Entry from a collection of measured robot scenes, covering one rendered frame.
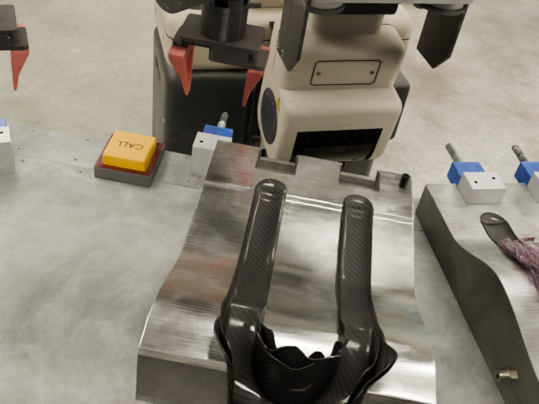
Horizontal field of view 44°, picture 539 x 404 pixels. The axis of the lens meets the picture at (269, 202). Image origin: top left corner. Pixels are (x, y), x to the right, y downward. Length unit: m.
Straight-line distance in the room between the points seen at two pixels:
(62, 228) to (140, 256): 0.11
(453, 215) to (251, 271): 0.31
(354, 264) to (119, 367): 0.28
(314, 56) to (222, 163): 0.35
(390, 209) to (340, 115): 0.38
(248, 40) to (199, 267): 0.30
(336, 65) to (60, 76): 1.70
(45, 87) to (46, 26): 0.48
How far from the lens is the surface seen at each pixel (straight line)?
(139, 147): 0.95
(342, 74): 1.18
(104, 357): 0.75
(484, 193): 0.94
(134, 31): 3.02
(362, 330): 0.65
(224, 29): 0.83
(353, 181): 0.89
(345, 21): 1.15
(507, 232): 0.93
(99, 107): 2.52
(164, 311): 0.61
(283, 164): 0.88
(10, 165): 0.97
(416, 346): 0.64
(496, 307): 0.80
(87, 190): 0.94
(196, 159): 0.94
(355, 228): 0.80
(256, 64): 0.84
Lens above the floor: 1.41
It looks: 41 degrees down
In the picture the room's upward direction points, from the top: 10 degrees clockwise
